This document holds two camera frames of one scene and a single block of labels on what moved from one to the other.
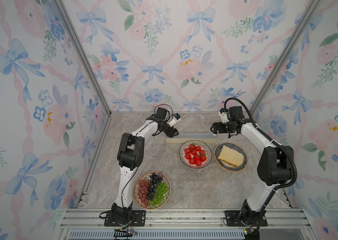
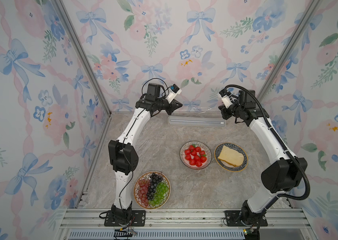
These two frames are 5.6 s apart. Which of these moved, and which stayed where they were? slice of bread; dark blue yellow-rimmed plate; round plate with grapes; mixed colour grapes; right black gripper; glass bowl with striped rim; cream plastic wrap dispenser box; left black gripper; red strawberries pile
Moved: cream plastic wrap dispenser box; left black gripper; right black gripper
Stayed: glass bowl with striped rim; dark blue yellow-rimmed plate; red strawberries pile; round plate with grapes; mixed colour grapes; slice of bread
